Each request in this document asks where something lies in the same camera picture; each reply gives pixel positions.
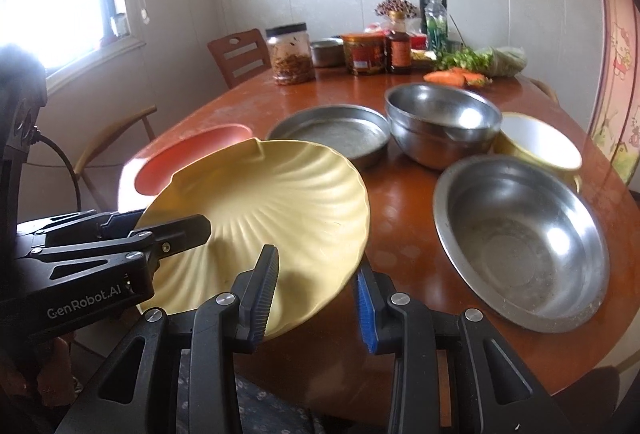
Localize yellow shell-shaped plate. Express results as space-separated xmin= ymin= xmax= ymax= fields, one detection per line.
xmin=138 ymin=139 xmax=370 ymax=340

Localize orange pig-shaped plate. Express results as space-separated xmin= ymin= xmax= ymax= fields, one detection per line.
xmin=134 ymin=123 xmax=254 ymax=196

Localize wide shallow steel bowl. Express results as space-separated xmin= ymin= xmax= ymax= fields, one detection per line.
xmin=433 ymin=155 xmax=610 ymax=333

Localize round steel pan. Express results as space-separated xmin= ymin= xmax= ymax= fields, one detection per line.
xmin=267 ymin=104 xmax=390 ymax=170

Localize yellow white enamel bowl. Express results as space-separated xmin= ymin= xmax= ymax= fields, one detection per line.
xmin=494 ymin=111 xmax=582 ymax=193

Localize deep steel mixing bowl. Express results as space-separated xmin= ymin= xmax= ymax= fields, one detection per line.
xmin=385 ymin=83 xmax=502 ymax=171

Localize person left hand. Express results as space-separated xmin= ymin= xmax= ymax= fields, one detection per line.
xmin=1 ymin=332 xmax=76 ymax=407

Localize light wooden armchair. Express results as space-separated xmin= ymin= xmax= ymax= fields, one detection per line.
xmin=73 ymin=105 xmax=157 ymax=211

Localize brown slatted wooden chair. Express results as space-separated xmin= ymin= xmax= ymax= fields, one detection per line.
xmin=207 ymin=28 xmax=270 ymax=89

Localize clear jar black lid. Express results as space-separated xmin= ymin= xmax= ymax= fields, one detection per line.
xmin=266 ymin=23 xmax=314 ymax=86

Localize small steel bowl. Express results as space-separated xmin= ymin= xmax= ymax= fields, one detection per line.
xmin=310 ymin=37 xmax=345 ymax=68

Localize red label sauce jar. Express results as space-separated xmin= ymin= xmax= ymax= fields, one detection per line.
xmin=342 ymin=32 xmax=385 ymax=76

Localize dark soy sauce bottle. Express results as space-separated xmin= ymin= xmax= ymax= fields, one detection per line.
xmin=386 ymin=11 xmax=411 ymax=74

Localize hello kitty door curtain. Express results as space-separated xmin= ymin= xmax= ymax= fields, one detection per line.
xmin=589 ymin=0 xmax=639 ymax=184

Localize red snack package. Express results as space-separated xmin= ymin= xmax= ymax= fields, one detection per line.
xmin=410 ymin=34 xmax=427 ymax=50

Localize front orange carrot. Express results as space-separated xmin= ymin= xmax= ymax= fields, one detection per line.
xmin=423 ymin=70 xmax=466 ymax=89

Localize orange carrot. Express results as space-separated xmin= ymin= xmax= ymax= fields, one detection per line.
xmin=451 ymin=67 xmax=492 ymax=87
xmin=423 ymin=70 xmax=466 ymax=89

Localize far wooden chair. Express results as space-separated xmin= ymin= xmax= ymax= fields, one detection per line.
xmin=525 ymin=77 xmax=560 ymax=105

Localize rear orange carrot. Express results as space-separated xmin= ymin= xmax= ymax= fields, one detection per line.
xmin=451 ymin=67 xmax=492 ymax=87

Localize clear green plastic bottle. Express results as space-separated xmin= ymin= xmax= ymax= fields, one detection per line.
xmin=425 ymin=0 xmax=448 ymax=52

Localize bag of green vegetables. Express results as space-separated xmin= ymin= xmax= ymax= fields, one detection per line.
xmin=434 ymin=46 xmax=528 ymax=78

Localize black cable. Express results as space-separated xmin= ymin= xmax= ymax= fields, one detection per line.
xmin=31 ymin=131 xmax=84 ymax=212

